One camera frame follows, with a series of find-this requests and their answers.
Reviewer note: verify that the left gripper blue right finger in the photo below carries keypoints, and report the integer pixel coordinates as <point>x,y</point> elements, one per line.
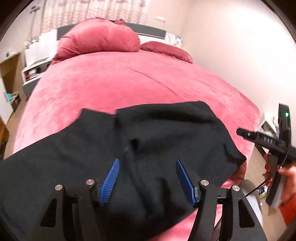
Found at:
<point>191,191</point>

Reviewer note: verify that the grey white headboard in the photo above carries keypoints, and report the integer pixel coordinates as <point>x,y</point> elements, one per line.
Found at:
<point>46,44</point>

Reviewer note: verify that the white right nightstand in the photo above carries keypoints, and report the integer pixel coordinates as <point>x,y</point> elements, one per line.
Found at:
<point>270,129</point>

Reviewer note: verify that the black knit garment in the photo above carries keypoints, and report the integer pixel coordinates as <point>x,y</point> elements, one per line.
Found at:
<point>147,140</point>

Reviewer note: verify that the patterned white curtain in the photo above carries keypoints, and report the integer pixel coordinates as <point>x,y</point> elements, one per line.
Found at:
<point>58,13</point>

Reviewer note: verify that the wall power socket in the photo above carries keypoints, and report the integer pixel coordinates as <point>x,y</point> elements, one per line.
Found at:
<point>160,18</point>

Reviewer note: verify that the wooden desk cabinet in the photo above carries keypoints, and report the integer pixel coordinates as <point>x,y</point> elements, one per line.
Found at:
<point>12,102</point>

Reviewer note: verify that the person's right hand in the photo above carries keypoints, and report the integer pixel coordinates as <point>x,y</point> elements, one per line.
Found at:
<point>288,188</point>

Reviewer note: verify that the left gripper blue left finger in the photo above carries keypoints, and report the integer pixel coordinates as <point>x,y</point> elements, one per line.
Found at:
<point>109,182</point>

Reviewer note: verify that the white nightstand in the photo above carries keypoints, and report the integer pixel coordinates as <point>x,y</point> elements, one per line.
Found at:
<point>270,129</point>
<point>33,73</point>

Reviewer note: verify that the flat pink pillow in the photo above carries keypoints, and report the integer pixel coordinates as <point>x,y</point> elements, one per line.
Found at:
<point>169,50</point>

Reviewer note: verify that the white left nightstand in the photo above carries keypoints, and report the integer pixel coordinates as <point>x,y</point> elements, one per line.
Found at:
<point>33,73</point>

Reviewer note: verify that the large pink pillow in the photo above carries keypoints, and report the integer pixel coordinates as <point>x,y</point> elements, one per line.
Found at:
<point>96,35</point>

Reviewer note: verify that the pink bed with sheet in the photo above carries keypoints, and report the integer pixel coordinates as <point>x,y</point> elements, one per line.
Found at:
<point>107,81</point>

